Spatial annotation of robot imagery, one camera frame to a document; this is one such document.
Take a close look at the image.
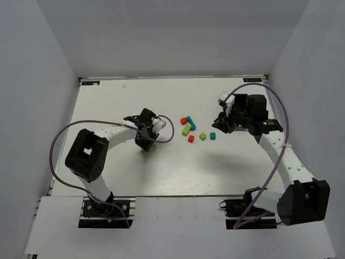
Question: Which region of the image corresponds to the green arch block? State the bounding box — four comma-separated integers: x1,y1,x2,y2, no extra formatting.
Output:
140,144,157,156

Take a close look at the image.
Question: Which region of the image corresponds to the red cube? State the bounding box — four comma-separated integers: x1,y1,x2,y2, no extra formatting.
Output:
180,118,188,125
188,135,195,143

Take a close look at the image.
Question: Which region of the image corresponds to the green rectangular block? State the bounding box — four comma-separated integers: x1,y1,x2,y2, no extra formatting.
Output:
182,125,191,136

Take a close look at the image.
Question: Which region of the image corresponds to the teal arch block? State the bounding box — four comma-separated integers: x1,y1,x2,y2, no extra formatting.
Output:
185,116,196,131

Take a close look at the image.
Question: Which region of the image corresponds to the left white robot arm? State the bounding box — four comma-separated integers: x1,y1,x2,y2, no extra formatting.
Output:
65,108,166,207

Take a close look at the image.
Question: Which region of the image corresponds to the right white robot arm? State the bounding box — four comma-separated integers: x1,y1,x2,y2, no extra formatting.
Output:
212,92,330,226

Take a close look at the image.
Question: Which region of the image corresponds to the teal cube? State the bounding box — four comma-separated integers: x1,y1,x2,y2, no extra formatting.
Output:
210,132,216,140

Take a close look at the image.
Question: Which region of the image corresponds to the right blue corner label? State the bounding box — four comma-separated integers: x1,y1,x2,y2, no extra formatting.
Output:
243,78,262,83

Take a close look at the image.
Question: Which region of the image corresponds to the blue corner label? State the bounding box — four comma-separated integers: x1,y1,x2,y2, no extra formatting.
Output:
243,78,262,83
81,81,100,86

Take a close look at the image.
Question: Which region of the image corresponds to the green cube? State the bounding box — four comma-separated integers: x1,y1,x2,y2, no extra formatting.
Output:
199,133,206,140

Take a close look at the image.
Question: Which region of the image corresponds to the red cube front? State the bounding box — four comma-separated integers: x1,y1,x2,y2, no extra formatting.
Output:
188,135,195,143

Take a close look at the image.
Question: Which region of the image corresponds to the left blue corner label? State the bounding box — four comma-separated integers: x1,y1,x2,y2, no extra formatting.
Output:
81,81,100,86

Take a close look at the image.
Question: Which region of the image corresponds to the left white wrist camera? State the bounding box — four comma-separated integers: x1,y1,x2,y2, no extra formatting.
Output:
151,118,167,133

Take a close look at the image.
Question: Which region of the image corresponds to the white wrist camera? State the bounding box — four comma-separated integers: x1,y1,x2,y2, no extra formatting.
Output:
218,91,235,117
151,118,167,133

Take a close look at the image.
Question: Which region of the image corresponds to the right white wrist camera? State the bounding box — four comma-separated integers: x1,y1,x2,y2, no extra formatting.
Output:
218,91,235,117

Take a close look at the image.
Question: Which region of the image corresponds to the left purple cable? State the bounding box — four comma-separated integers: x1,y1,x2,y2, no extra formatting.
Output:
50,114,175,227

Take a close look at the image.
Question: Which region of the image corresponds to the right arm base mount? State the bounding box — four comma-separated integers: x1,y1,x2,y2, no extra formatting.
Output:
218,198,278,230

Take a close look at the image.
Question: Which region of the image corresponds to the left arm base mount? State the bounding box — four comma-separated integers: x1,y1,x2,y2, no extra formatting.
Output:
78,197,135,229

